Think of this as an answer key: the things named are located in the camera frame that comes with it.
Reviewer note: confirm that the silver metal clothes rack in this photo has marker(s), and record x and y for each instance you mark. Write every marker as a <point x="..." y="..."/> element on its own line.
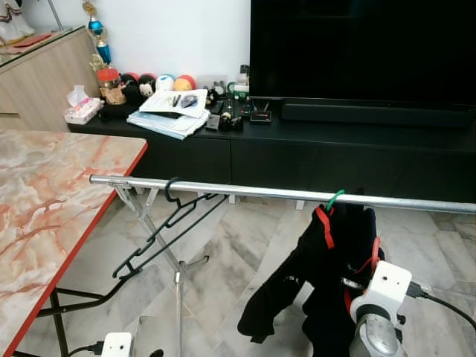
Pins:
<point x="260" y="192"/>

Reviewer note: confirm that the black mouse plush toy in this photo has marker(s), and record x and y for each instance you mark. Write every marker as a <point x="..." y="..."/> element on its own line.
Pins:
<point x="147" y="88"/>

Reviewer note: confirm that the black plastic hanger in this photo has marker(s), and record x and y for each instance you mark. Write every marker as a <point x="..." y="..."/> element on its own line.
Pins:
<point x="169" y="187"/>

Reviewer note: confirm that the dark computer mouse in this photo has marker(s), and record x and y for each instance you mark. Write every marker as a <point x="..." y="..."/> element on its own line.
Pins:
<point x="190" y="100"/>

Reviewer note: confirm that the gold blue trophy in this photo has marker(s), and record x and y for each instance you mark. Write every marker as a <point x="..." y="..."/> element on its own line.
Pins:
<point x="97" y="28"/>

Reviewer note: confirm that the white figurine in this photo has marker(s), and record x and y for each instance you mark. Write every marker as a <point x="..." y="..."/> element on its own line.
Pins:
<point x="13" y="26"/>

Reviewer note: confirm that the light wooden sideboard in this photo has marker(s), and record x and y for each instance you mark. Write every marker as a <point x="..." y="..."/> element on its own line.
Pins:
<point x="37" y="89"/>

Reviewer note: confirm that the flat red tray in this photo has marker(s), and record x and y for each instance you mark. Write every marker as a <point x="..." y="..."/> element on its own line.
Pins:
<point x="33" y="41"/>

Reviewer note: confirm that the clear plastic bottle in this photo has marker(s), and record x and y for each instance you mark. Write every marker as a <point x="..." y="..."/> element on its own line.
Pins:
<point x="243" y="80"/>

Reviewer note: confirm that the pink white tissue box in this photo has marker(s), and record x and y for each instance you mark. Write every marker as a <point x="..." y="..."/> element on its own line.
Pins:
<point x="83" y="111"/>

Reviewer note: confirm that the black flat screen television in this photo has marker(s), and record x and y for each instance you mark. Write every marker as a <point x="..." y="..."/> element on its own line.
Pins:
<point x="357" y="44"/>

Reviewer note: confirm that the black remote control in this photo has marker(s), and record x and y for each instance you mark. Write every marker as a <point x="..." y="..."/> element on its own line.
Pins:
<point x="218" y="107"/>

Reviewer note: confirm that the red lidded jar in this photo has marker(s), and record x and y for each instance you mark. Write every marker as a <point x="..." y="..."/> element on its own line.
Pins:
<point x="109" y="74"/>

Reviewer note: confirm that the black shirt red collar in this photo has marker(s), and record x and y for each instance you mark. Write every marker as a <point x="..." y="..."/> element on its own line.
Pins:
<point x="282" y="290"/>

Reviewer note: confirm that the white paper stack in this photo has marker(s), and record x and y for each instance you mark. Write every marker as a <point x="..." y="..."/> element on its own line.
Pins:
<point x="167" y="123"/>

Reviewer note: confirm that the small black electronic box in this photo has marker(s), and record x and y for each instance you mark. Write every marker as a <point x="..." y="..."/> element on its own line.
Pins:
<point x="260" y="117"/>

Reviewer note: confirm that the black low television console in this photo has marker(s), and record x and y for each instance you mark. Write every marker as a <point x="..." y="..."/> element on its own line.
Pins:
<point x="297" y="160"/>

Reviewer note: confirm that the green plastic hanger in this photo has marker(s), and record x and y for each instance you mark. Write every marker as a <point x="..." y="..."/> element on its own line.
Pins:
<point x="336" y="197"/>

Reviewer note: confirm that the marble pattern table red edge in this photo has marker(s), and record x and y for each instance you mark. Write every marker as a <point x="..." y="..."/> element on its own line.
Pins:
<point x="52" y="201"/>

